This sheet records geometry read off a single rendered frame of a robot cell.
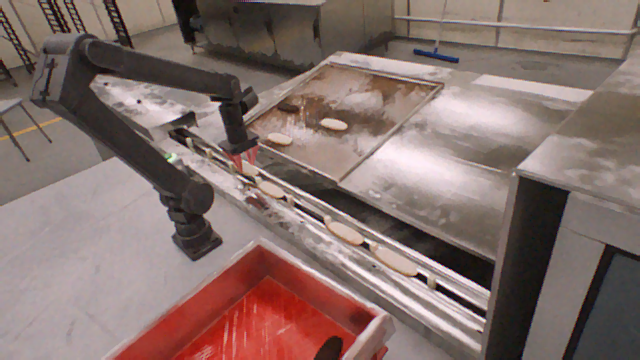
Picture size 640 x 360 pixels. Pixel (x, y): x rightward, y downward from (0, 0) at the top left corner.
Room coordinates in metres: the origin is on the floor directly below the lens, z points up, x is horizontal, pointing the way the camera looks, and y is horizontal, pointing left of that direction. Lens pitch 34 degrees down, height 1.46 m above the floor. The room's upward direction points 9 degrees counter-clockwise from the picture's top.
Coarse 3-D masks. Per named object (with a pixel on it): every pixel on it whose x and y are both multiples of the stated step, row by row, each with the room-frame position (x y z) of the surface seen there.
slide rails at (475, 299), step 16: (224, 160) 1.09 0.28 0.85; (240, 176) 0.98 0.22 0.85; (256, 176) 0.96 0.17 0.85; (288, 192) 0.86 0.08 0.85; (320, 208) 0.77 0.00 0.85; (320, 224) 0.70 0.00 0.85; (368, 240) 0.63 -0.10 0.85; (368, 256) 0.58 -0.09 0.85; (432, 272) 0.51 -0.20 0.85; (432, 288) 0.47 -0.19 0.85; (448, 288) 0.47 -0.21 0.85; (464, 288) 0.46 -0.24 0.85; (448, 304) 0.43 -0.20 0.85; (480, 304) 0.42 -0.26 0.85; (480, 320) 0.39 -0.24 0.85
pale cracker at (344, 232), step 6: (330, 228) 0.68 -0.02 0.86; (336, 228) 0.67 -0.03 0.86; (342, 228) 0.67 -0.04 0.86; (348, 228) 0.67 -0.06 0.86; (336, 234) 0.66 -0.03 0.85; (342, 234) 0.65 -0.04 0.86; (348, 234) 0.64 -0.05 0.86; (354, 234) 0.64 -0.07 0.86; (360, 234) 0.64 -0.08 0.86; (348, 240) 0.63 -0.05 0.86; (354, 240) 0.63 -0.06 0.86; (360, 240) 0.62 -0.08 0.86
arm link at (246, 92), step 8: (232, 80) 0.95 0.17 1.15; (232, 88) 0.94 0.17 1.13; (240, 88) 0.96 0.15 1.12; (248, 88) 1.03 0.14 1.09; (232, 96) 0.94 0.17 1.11; (240, 96) 0.96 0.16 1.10; (248, 96) 1.02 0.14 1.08; (256, 96) 1.04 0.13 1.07; (248, 104) 1.00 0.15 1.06; (256, 104) 1.03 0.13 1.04; (248, 112) 1.00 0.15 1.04
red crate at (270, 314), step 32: (256, 288) 0.56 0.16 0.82; (224, 320) 0.50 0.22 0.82; (256, 320) 0.48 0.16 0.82; (288, 320) 0.47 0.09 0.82; (320, 320) 0.46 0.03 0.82; (192, 352) 0.44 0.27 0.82; (224, 352) 0.43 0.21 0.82; (256, 352) 0.42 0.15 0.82; (288, 352) 0.41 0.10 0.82; (384, 352) 0.37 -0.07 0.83
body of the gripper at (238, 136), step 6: (228, 126) 0.94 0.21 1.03; (234, 126) 0.94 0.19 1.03; (240, 126) 0.95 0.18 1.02; (228, 132) 0.95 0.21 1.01; (234, 132) 0.94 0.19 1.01; (240, 132) 0.95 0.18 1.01; (246, 132) 0.96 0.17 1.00; (252, 132) 1.00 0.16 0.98; (228, 138) 0.95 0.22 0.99; (234, 138) 0.94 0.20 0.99; (240, 138) 0.94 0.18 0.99; (246, 138) 0.96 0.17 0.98; (252, 138) 0.96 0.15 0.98; (258, 138) 0.98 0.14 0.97; (222, 144) 0.95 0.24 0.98; (228, 144) 0.95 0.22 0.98; (234, 144) 0.94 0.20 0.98; (240, 144) 0.94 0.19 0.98; (228, 150) 0.92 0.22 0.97; (234, 150) 0.93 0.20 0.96
